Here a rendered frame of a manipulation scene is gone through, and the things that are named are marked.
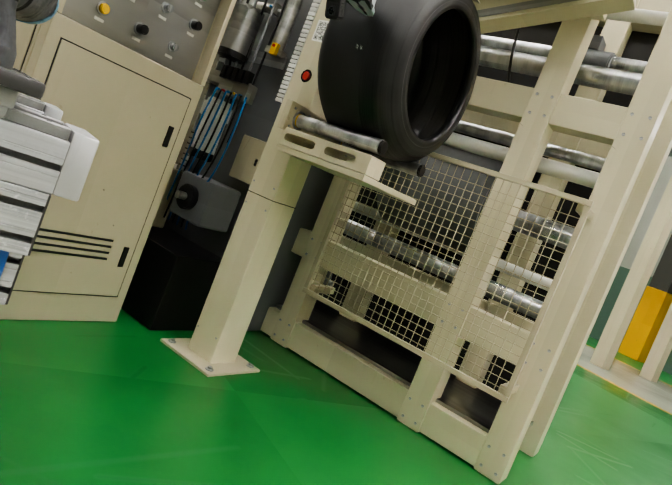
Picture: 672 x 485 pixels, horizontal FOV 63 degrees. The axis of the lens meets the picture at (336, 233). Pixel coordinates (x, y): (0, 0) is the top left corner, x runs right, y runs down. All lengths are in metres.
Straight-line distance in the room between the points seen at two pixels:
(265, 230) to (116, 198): 0.50
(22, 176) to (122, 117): 1.09
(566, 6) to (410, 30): 0.70
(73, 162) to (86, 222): 1.11
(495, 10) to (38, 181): 1.74
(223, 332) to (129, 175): 0.62
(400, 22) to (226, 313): 1.10
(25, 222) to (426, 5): 1.20
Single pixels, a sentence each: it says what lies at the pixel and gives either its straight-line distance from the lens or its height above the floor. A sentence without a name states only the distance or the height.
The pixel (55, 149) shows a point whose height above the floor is 0.64.
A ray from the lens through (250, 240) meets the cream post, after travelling 1.94.
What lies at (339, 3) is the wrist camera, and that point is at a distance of 1.51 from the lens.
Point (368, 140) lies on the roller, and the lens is 1.66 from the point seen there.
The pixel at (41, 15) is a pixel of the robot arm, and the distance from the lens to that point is 1.49.
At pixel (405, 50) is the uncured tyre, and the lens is 1.61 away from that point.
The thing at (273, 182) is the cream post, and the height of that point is 0.68.
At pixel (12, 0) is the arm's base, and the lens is 0.86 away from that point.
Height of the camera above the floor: 0.73
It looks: 4 degrees down
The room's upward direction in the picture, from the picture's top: 22 degrees clockwise
